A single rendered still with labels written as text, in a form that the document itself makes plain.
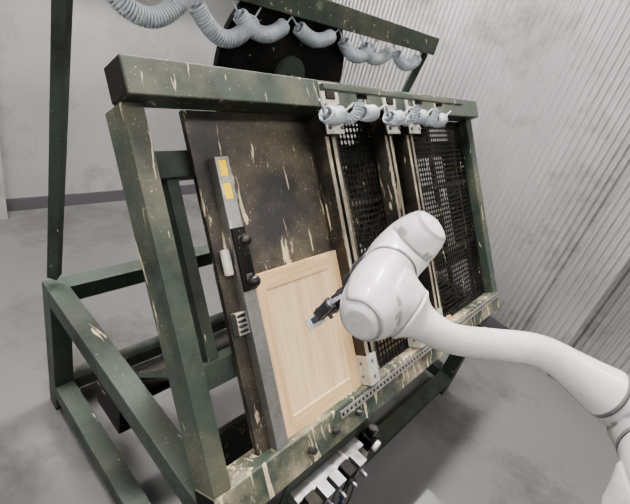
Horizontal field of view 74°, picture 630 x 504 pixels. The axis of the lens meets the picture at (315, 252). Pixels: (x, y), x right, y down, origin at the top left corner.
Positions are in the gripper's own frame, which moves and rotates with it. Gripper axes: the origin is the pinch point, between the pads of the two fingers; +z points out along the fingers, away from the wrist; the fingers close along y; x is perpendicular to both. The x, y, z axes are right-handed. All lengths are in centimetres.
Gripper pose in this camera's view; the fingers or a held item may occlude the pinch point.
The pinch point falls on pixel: (316, 319)
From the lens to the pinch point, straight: 106.9
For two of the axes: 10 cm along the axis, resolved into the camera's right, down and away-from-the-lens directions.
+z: -5.3, 5.4, 6.6
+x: 5.2, 8.2, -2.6
